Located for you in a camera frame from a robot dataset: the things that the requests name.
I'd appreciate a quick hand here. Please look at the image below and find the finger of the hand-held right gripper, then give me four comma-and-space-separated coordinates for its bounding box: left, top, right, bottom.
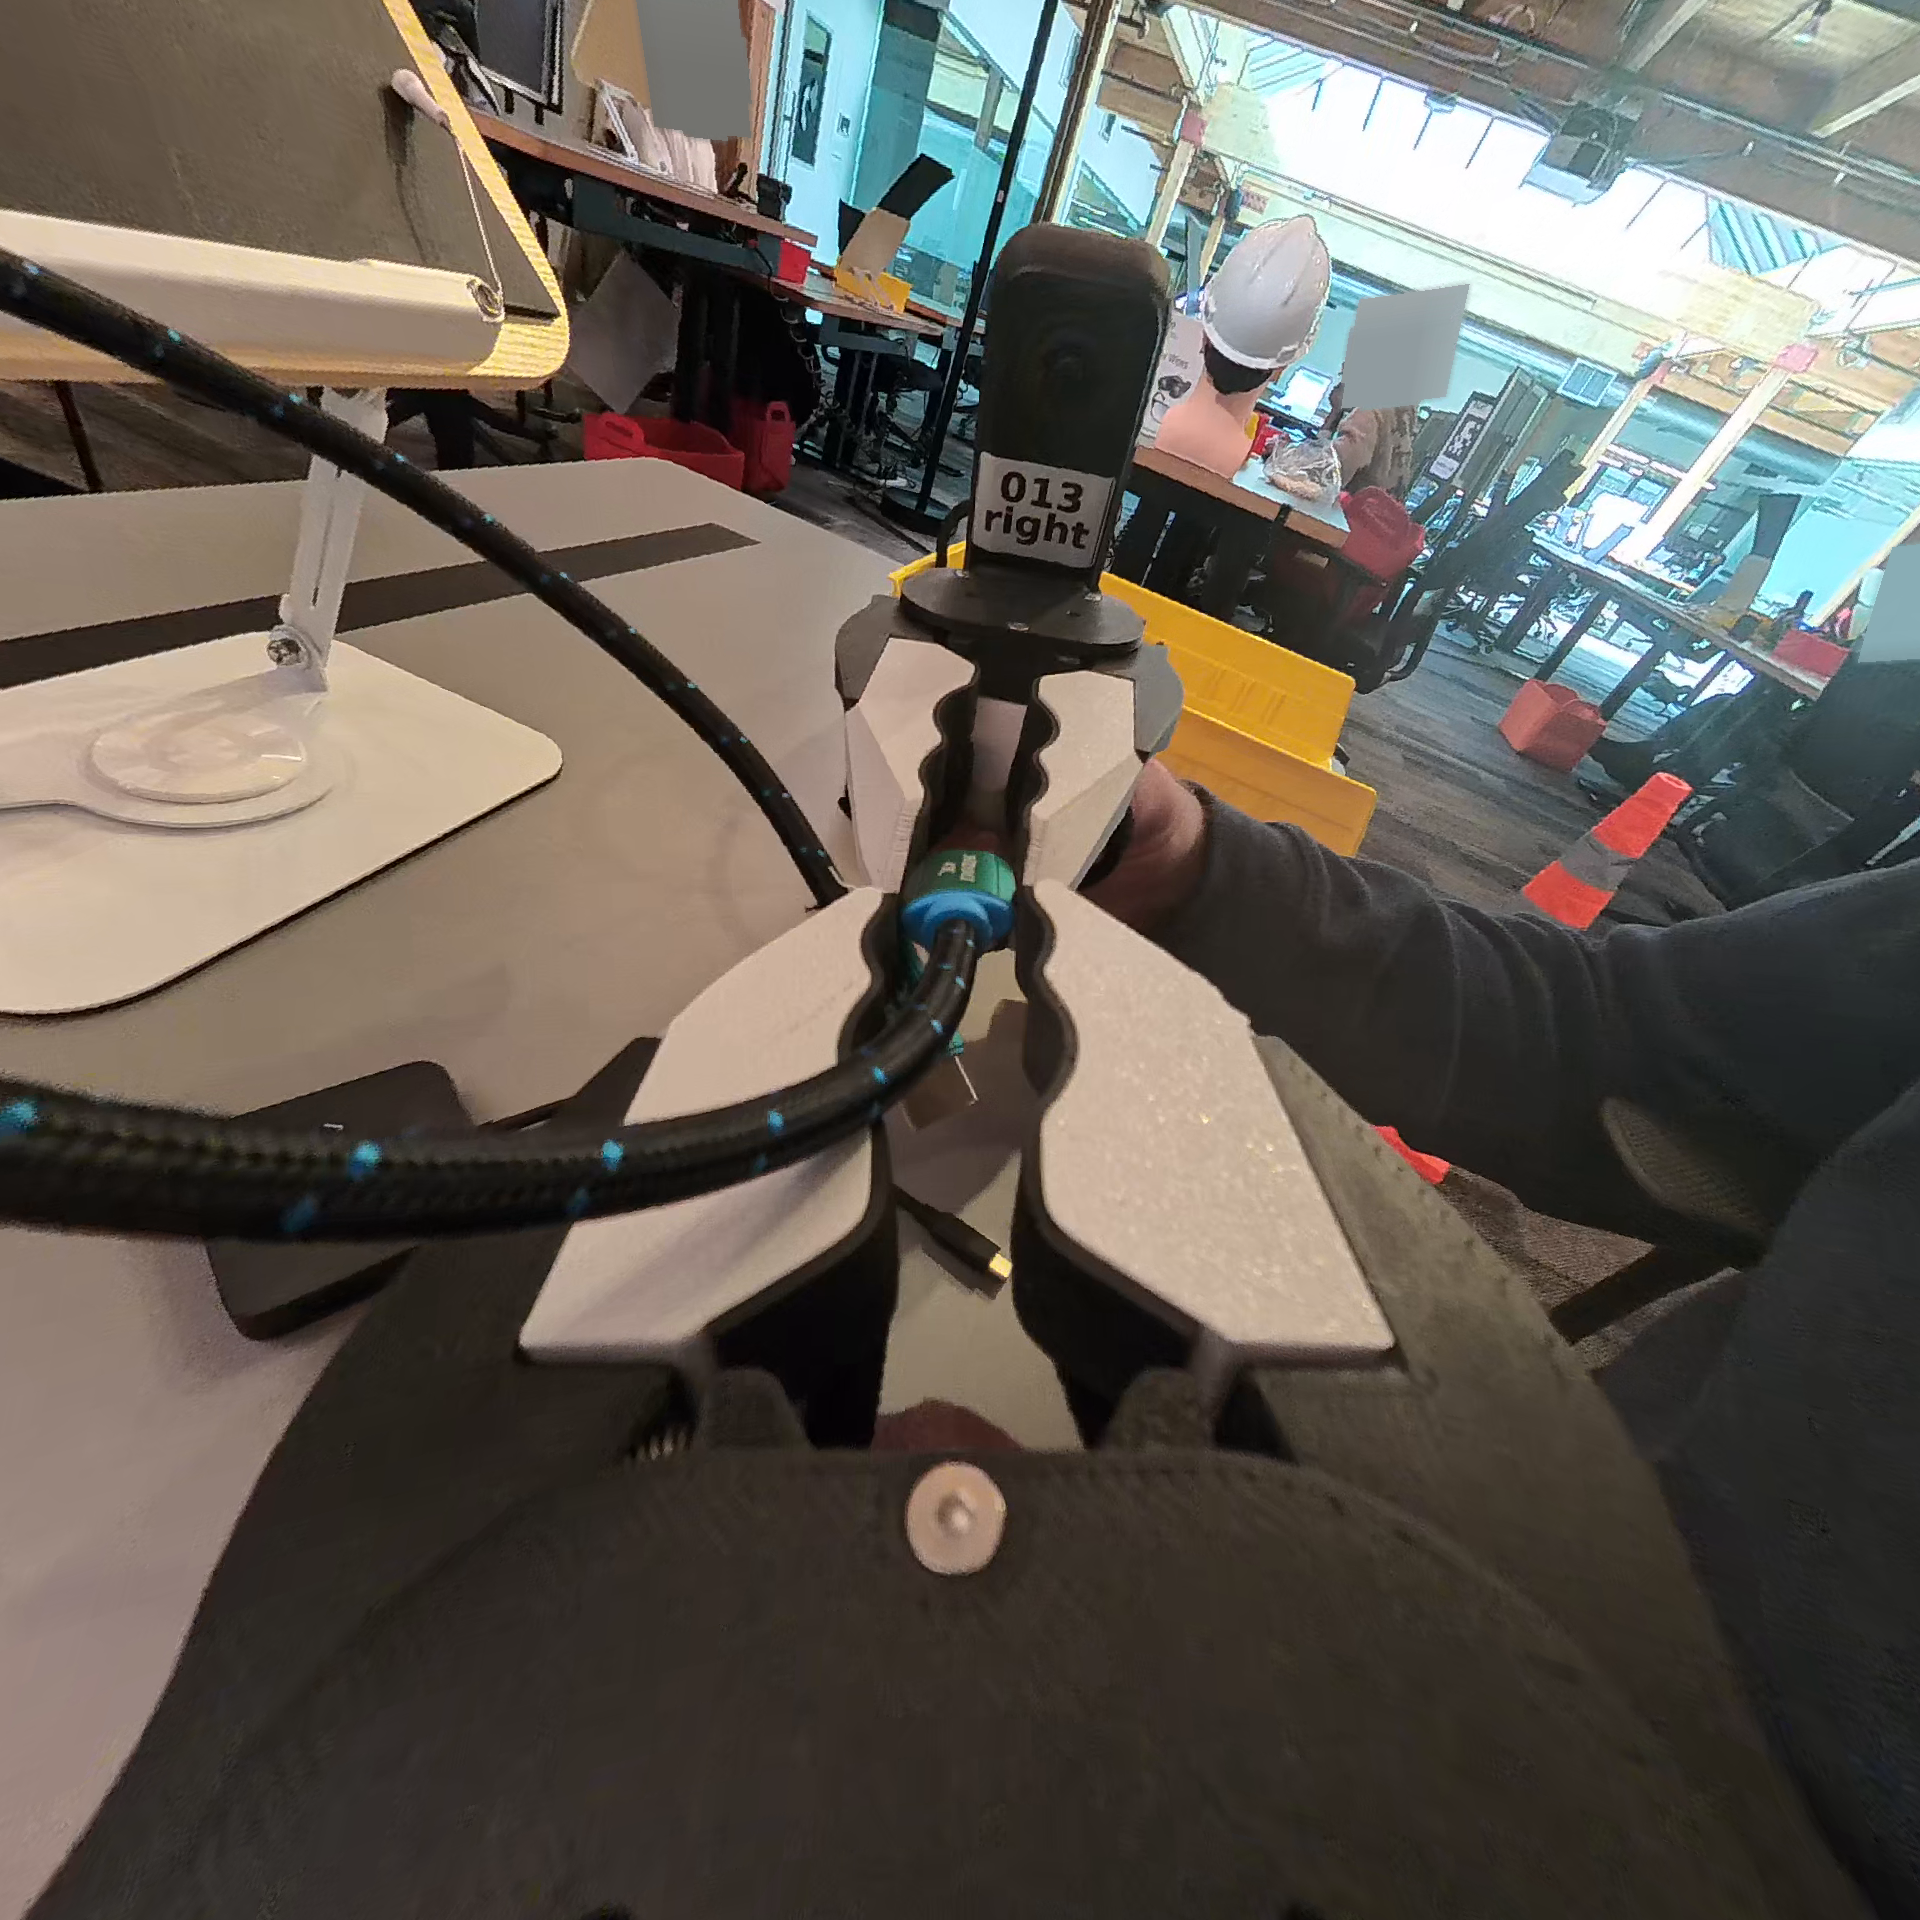
1023, 675, 1150, 893
839, 645, 981, 904

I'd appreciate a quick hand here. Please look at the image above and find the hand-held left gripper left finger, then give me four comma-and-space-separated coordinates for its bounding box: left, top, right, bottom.
516, 885, 906, 1367

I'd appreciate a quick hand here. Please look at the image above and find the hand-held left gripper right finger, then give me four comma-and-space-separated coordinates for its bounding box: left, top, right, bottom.
1013, 877, 1397, 1404

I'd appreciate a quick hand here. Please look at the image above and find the yellow divided storage bin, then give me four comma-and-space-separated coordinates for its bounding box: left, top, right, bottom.
886, 539, 1378, 859

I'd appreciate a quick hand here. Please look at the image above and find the black braided hdmi cable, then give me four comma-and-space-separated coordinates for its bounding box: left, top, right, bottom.
0, 247, 1023, 1247

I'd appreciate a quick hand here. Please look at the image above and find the black and silver usb hub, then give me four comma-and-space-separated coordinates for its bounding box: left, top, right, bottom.
202, 1035, 1017, 1341

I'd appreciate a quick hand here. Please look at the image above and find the person's right forearm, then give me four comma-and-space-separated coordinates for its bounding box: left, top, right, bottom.
1155, 785, 1920, 1201

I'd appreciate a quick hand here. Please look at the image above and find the person's right hand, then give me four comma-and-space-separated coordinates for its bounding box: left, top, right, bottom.
1079, 757, 1209, 934

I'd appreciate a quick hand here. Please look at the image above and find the mannequin head with hard hat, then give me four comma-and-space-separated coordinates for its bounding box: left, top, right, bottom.
1155, 215, 1335, 467

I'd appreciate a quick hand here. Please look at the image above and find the salmon plastic bin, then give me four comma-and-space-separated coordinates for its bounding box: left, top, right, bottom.
1499, 678, 1609, 775

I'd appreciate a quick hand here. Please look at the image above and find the black mesh office chair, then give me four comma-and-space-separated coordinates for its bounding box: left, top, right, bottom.
1549, 1094, 1777, 1339

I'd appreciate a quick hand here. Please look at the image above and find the white hanging paper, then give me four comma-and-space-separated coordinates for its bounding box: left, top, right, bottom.
567, 251, 681, 413

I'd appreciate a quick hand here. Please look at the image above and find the orange traffic cone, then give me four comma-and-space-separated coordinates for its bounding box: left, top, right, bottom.
1371, 772, 1694, 1191

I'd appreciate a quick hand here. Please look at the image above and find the white wooden laptop stand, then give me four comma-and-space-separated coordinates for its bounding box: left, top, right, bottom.
0, 0, 571, 1020

